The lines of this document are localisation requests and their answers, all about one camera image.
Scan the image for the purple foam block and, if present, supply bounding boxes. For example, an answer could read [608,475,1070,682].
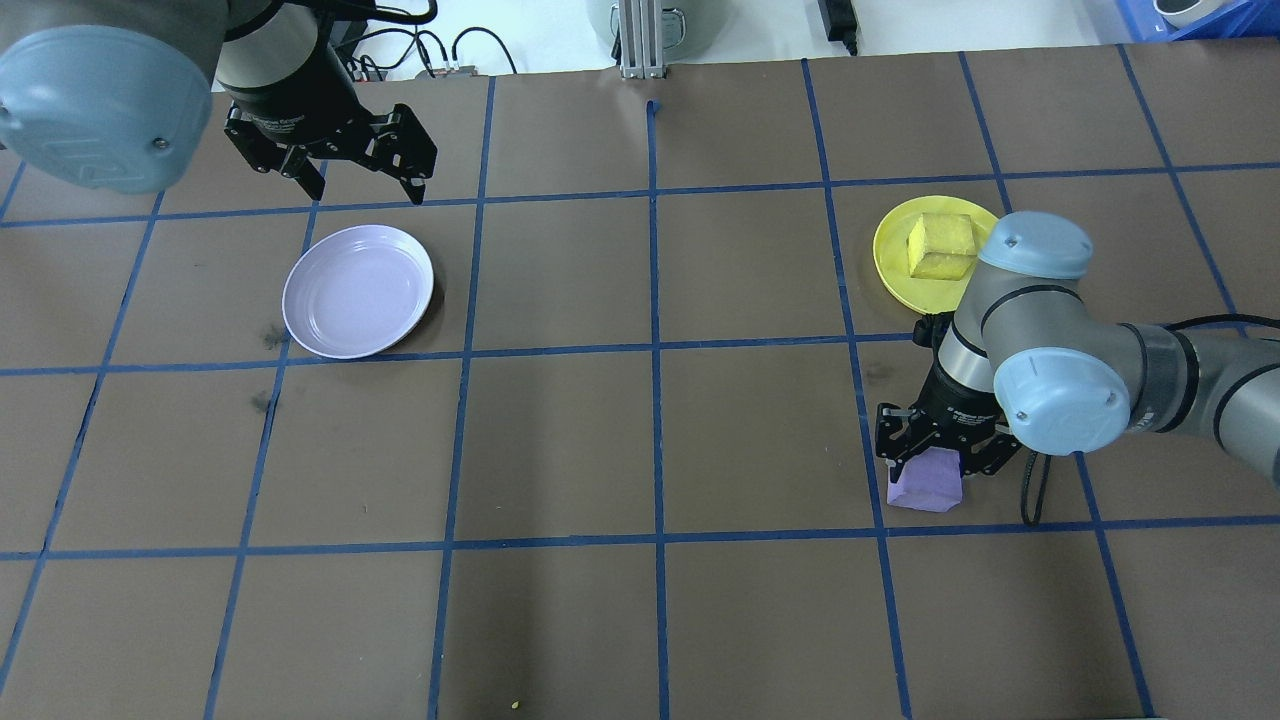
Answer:
[886,447,966,514]

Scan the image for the yellow foam block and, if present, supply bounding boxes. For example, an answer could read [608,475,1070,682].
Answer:
[906,212,979,283]

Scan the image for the aluminium frame post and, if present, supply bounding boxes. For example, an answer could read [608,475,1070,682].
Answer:
[615,0,669,81]

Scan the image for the black hub with red plugs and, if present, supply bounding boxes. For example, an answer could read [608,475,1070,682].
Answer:
[345,55,493,83]

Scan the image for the black looped cable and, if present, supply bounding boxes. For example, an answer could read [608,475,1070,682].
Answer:
[450,27,519,76]

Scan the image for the black power adapter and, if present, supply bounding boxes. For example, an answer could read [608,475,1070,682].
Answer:
[818,0,861,56]

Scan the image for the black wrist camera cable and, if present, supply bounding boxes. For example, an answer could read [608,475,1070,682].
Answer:
[225,0,439,41]

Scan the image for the blue plastic bin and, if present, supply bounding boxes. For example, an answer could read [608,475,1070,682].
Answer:
[1110,0,1280,41]

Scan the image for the purple plate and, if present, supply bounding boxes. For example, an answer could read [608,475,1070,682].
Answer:
[282,224,436,361]

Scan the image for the yellow plate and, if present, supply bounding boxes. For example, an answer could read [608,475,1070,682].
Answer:
[873,196,1001,316]

